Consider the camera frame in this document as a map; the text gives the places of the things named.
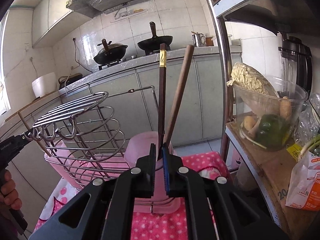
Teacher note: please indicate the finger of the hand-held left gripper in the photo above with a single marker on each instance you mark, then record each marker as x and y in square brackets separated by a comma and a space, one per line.
[27, 135]

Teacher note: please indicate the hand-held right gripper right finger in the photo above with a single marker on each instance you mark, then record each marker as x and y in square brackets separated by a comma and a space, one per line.
[166, 175]

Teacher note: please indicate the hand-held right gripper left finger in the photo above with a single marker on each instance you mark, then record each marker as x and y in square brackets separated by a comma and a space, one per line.
[151, 175]

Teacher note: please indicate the pink plastic utensil cup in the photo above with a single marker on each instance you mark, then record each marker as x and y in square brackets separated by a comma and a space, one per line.
[140, 145]

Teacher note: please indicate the dark chopstick with gold band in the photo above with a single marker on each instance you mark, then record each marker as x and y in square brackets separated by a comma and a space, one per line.
[162, 92]

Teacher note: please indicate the brown wooden chopstick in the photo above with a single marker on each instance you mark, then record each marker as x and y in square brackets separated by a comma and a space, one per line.
[180, 85]

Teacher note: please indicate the person's left hand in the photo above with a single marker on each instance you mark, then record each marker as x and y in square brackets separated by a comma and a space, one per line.
[10, 192]

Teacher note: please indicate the pink plastic drip tray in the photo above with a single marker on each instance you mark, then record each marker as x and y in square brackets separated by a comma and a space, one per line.
[160, 207]

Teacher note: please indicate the pink dotted blanket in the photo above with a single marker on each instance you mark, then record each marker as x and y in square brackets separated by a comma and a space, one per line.
[155, 226]

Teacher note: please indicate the white rice cooker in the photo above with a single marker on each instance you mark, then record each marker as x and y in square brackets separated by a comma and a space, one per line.
[45, 85]

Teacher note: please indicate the dark countertop appliance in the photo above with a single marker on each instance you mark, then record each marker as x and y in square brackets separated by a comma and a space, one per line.
[72, 80]

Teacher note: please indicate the grey lower kitchen cabinets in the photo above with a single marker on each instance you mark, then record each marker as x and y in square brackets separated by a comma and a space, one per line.
[120, 85]

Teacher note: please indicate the small potato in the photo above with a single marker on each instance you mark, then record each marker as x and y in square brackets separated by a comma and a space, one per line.
[250, 123]
[285, 107]

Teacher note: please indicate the cardboard shelf liner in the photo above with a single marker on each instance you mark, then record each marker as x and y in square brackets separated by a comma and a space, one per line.
[265, 170]

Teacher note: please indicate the gas stove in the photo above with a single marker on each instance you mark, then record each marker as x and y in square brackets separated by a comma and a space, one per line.
[112, 64]

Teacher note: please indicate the grey kitchen countertop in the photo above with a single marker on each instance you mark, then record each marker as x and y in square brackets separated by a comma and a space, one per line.
[140, 61]

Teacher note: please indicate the green bell pepper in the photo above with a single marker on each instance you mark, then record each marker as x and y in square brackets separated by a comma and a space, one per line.
[271, 130]

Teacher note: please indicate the black wok with lid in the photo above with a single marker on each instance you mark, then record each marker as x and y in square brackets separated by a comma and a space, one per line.
[110, 52]

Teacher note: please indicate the upper kitchen cabinet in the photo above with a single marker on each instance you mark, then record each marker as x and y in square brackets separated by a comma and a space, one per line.
[55, 12]

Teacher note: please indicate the napa cabbage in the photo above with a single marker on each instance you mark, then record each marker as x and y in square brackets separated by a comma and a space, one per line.
[250, 77]

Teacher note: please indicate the steel kettle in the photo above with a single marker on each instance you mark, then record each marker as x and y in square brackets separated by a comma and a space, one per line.
[198, 40]

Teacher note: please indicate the orange and white packet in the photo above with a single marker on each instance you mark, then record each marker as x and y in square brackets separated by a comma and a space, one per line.
[305, 187]

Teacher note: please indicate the white lidded container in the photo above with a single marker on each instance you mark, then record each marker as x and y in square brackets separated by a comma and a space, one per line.
[215, 41]

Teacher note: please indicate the green onions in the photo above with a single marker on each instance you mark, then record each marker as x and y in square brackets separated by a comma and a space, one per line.
[307, 146]

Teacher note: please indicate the clear glass bowl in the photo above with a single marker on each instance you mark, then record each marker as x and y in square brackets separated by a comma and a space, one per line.
[295, 100]

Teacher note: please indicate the clear plastic bag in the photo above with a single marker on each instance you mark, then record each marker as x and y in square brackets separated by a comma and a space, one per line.
[310, 120]

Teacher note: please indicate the black blender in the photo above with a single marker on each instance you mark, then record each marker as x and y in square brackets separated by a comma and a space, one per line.
[297, 60]

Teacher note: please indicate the metal shelf rack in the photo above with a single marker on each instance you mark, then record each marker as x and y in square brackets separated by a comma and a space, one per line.
[262, 7]

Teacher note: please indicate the clear wall rack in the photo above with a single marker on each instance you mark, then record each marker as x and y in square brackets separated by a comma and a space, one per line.
[130, 12]

